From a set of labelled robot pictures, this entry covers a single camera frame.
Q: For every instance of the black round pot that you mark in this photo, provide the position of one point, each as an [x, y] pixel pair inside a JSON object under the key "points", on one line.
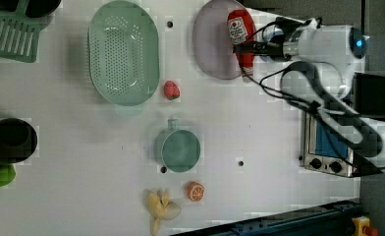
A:
{"points": [[35, 8]]}

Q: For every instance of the red plush strawberry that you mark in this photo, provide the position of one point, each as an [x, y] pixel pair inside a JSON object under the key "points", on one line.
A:
{"points": [[171, 90]]}

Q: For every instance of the teal mug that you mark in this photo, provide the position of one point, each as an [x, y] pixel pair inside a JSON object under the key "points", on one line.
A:
{"points": [[177, 149]]}

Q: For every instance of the blue metal rail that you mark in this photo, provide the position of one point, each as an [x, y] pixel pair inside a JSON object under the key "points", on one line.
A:
{"points": [[327, 220]]}

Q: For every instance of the green perforated colander basket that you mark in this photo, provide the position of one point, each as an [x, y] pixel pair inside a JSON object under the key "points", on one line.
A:
{"points": [[123, 48]]}

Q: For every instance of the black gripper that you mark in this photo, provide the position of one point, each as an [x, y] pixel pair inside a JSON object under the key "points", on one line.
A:
{"points": [[274, 35]]}

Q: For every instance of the yellow red clamp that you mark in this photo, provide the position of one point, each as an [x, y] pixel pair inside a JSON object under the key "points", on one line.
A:
{"points": [[363, 227]]}

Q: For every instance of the red plush ketchup bottle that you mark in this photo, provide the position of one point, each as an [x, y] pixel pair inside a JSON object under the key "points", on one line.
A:
{"points": [[241, 28]]}

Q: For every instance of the silver toaster oven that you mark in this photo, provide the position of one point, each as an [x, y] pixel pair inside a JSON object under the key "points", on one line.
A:
{"points": [[323, 152]]}

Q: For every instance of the orange slice toy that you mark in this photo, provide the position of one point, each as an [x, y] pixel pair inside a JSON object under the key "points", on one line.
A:
{"points": [[195, 191]]}

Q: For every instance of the black round bowl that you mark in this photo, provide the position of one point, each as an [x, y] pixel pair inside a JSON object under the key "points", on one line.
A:
{"points": [[18, 140]]}

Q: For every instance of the green slotted spatula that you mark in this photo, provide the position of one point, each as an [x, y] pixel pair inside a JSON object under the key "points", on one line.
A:
{"points": [[19, 34]]}

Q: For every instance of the green plush pear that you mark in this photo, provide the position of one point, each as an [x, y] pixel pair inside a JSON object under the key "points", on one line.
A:
{"points": [[7, 174]]}

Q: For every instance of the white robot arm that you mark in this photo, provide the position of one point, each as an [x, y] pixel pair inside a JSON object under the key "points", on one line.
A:
{"points": [[322, 62]]}

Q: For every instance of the lavender round plate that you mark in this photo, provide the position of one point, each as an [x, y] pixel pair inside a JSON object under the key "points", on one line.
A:
{"points": [[211, 43]]}

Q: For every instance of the peeled banana toy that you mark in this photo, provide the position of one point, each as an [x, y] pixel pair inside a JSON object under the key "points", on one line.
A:
{"points": [[161, 208]]}

